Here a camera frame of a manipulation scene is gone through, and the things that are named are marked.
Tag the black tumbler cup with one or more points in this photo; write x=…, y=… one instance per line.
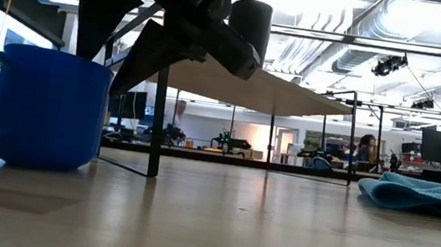
x=253, y=26

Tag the blue plastic mug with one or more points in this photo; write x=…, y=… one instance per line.
x=49, y=111

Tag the person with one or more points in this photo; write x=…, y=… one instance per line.
x=366, y=152
x=179, y=114

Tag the black robot with green lights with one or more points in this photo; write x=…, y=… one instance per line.
x=228, y=141

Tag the blue chair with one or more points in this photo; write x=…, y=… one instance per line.
x=320, y=164

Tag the black ceiling fixture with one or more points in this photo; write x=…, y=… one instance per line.
x=387, y=66
x=423, y=104

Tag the light blue cloth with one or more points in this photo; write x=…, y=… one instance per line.
x=414, y=195

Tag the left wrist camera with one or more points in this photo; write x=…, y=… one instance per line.
x=221, y=47

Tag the black aluminium table frame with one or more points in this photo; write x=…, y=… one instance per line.
x=220, y=158

